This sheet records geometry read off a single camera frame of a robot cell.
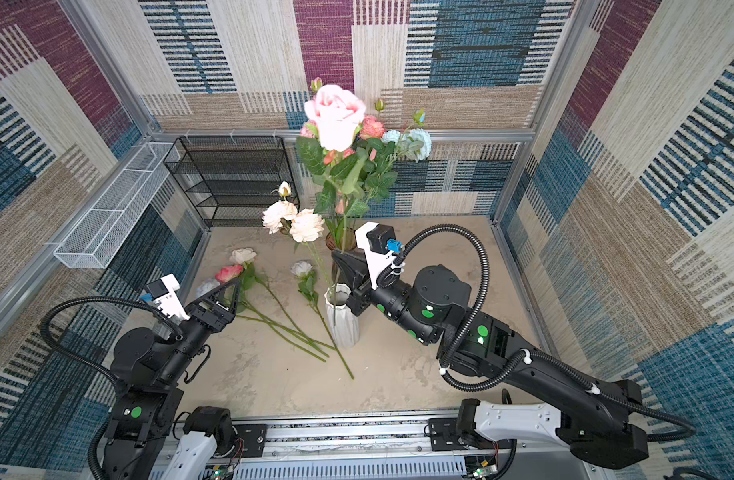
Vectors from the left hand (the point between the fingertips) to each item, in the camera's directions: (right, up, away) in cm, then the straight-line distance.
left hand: (231, 281), depth 61 cm
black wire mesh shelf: (-21, +31, +47) cm, 60 cm away
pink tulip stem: (+20, +18, +21) cm, 34 cm away
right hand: (+22, +4, -10) cm, 25 cm away
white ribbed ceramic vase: (+21, -13, +17) cm, 30 cm away
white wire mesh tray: (-37, +9, +10) cm, 39 cm away
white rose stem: (+8, -7, +37) cm, 38 cm away
